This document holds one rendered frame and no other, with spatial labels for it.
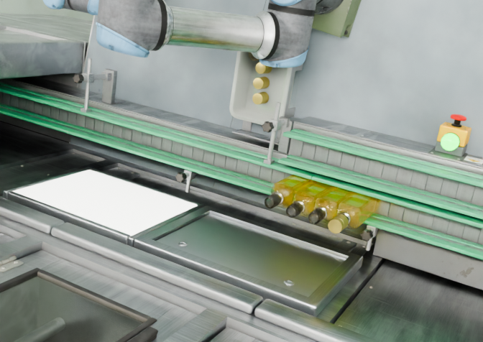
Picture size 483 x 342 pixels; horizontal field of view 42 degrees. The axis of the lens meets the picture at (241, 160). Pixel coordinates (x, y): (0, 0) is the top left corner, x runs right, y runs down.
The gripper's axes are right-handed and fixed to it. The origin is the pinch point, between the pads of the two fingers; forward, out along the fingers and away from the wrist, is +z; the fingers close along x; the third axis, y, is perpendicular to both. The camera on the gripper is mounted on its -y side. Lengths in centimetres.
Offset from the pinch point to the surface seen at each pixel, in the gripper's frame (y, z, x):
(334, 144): -80, -17, 19
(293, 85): -59, 0, 13
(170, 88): -16.1, 2.4, 27.8
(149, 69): -6.5, 2.8, 24.5
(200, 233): -59, -40, 45
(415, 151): -98, -9, 16
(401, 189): -99, -15, 25
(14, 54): 21.2, -28.8, 23.3
